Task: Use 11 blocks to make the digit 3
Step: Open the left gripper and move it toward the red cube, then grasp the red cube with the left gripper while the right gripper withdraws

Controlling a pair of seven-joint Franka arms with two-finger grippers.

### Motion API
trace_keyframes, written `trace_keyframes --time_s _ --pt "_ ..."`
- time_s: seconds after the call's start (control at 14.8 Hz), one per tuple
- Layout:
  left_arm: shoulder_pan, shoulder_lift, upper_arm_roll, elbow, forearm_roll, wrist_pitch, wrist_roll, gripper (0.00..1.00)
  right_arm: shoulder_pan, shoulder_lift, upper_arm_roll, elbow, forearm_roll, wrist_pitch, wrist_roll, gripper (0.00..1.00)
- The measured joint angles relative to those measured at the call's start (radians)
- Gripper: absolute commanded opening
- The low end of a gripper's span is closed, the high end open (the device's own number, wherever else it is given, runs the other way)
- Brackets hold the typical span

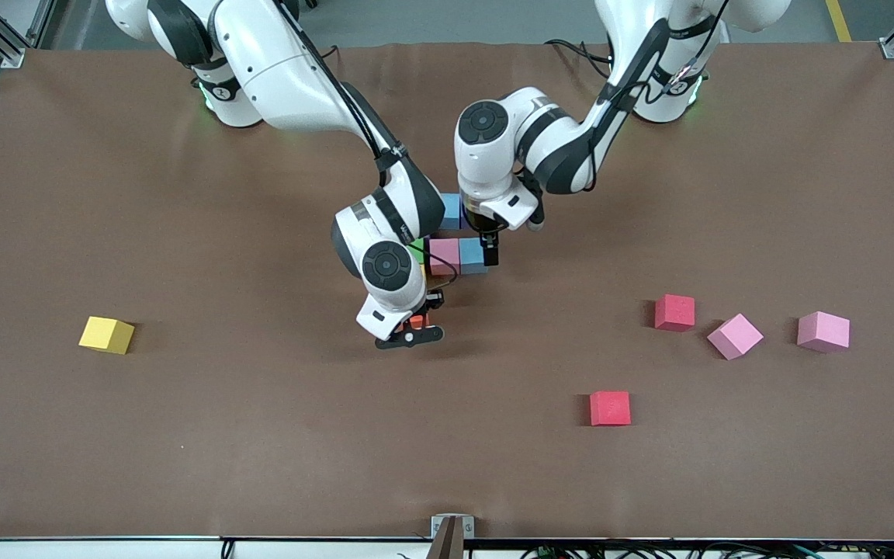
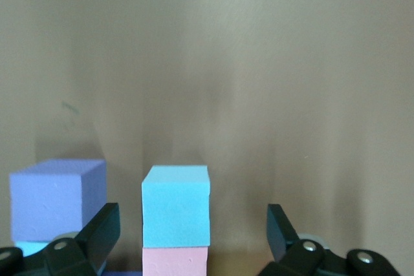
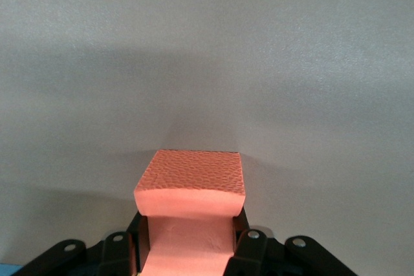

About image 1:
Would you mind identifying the pink foam block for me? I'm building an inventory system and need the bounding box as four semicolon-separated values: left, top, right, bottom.
707;313;764;361
796;311;851;354
428;238;461;278

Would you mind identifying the red foam block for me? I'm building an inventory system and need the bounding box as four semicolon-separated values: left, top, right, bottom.
591;391;632;427
655;294;695;333

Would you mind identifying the black base cable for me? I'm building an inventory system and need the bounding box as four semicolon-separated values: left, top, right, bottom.
545;37;615;82

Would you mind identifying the metal table edge bracket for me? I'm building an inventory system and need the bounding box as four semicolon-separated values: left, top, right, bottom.
426;515;476;559

